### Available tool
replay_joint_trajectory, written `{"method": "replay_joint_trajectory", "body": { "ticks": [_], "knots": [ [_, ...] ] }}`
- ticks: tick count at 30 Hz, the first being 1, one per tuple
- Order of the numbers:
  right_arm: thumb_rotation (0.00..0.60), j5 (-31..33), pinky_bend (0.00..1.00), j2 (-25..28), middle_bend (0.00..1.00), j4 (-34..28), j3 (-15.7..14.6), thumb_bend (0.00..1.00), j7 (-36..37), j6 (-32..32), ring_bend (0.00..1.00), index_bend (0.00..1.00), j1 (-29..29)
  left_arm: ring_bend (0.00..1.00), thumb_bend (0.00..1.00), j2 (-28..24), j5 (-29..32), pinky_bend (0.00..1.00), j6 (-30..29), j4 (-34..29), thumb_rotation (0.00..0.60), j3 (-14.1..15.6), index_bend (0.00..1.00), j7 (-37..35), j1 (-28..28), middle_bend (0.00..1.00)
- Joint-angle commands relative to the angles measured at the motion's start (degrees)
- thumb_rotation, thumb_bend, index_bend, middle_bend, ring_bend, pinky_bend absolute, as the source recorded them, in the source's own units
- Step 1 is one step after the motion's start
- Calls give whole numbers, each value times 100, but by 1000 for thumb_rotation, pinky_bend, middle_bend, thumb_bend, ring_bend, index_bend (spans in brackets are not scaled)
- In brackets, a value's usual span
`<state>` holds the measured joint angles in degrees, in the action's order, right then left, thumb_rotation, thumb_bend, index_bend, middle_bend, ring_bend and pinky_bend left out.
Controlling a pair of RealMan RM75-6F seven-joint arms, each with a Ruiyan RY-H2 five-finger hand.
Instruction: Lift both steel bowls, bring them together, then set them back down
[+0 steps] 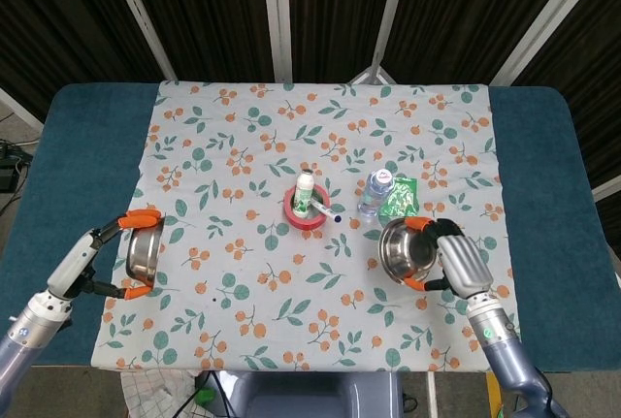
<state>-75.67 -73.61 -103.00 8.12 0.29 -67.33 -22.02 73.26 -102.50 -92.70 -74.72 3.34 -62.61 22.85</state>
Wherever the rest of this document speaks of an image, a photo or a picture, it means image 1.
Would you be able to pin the grey metal stand base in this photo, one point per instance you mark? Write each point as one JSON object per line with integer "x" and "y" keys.
{"x": 371, "y": 73}

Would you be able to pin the white partition frame post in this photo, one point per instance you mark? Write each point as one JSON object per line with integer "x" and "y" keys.
{"x": 606, "y": 189}
{"x": 548, "y": 15}
{"x": 22, "y": 108}
{"x": 277, "y": 15}
{"x": 140, "y": 20}
{"x": 393, "y": 6}

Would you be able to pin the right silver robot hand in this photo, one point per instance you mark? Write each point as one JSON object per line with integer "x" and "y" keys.
{"x": 463, "y": 263}

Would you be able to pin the teal table cover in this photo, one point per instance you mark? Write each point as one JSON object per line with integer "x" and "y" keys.
{"x": 82, "y": 170}

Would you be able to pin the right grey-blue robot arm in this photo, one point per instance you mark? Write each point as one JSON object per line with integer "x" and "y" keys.
{"x": 504, "y": 345}

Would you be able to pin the floral print tablecloth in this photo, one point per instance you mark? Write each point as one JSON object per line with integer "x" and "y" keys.
{"x": 310, "y": 137}

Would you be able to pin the black power strip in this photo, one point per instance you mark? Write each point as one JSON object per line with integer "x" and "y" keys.
{"x": 7, "y": 178}

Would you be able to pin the small white green-label bottle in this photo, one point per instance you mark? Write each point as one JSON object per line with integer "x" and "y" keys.
{"x": 303, "y": 195}

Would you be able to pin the red tape roll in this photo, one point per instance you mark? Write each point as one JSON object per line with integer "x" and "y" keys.
{"x": 308, "y": 224}

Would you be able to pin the green foil packet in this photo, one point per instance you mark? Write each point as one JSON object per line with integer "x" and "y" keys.
{"x": 402, "y": 197}

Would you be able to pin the stainless steel bowl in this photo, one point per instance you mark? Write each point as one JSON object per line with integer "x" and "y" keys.
{"x": 405, "y": 253}
{"x": 143, "y": 253}

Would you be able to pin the clear plastic water bottle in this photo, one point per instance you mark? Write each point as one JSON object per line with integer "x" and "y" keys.
{"x": 376, "y": 192}

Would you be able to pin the grey-blue robot torso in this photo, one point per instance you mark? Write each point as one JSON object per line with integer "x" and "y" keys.
{"x": 301, "y": 396}

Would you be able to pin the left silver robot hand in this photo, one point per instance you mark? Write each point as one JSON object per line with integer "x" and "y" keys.
{"x": 73, "y": 263}

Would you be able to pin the white marker blue cap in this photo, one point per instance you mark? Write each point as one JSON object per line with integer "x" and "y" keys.
{"x": 322, "y": 209}

